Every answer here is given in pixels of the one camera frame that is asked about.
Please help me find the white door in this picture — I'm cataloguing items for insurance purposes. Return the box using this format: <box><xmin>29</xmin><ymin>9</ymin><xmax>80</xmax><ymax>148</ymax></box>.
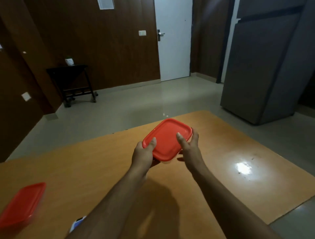
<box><xmin>154</xmin><ymin>0</ymin><xmax>193</xmax><ymax>82</ymax></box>

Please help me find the person's right forearm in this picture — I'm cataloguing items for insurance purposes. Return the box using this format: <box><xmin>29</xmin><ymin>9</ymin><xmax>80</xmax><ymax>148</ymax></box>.
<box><xmin>191</xmin><ymin>163</ymin><xmax>283</xmax><ymax>239</ymax></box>

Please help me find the large red lid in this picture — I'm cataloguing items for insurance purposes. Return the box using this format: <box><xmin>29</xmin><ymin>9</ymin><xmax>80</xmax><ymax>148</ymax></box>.
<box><xmin>142</xmin><ymin>118</ymin><xmax>193</xmax><ymax>162</ymax></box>

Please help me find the person's left forearm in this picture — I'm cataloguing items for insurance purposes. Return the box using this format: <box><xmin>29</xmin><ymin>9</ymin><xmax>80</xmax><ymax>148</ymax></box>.
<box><xmin>64</xmin><ymin>167</ymin><xmax>148</xmax><ymax>239</ymax></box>

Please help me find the person's right hand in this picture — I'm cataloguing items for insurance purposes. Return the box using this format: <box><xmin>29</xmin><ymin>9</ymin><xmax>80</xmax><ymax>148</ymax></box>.
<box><xmin>176</xmin><ymin>128</ymin><xmax>208</xmax><ymax>175</ymax></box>

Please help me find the grey refrigerator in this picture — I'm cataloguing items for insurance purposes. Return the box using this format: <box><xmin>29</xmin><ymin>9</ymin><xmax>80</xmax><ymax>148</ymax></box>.
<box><xmin>220</xmin><ymin>0</ymin><xmax>315</xmax><ymax>125</ymax></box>

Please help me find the person's left hand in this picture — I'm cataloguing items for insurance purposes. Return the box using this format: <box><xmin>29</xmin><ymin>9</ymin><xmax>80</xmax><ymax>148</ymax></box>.
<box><xmin>131</xmin><ymin>137</ymin><xmax>160</xmax><ymax>177</ymax></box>

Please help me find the small red lid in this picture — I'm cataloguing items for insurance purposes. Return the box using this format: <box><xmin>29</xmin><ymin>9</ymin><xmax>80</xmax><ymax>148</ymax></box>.
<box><xmin>0</xmin><ymin>182</ymin><xmax>47</xmax><ymax>228</ymax></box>

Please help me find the white remote control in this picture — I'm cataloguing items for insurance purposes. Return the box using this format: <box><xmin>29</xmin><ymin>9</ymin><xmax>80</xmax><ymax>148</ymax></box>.
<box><xmin>69</xmin><ymin>216</ymin><xmax>87</xmax><ymax>234</ymax></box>

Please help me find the low wooden table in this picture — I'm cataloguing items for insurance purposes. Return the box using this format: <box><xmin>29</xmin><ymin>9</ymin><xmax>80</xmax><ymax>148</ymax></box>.
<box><xmin>0</xmin><ymin>110</ymin><xmax>315</xmax><ymax>239</ymax></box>

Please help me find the black side table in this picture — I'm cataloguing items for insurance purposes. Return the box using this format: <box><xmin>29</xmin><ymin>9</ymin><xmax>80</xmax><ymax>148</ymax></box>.
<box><xmin>46</xmin><ymin>64</ymin><xmax>98</xmax><ymax>108</ymax></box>

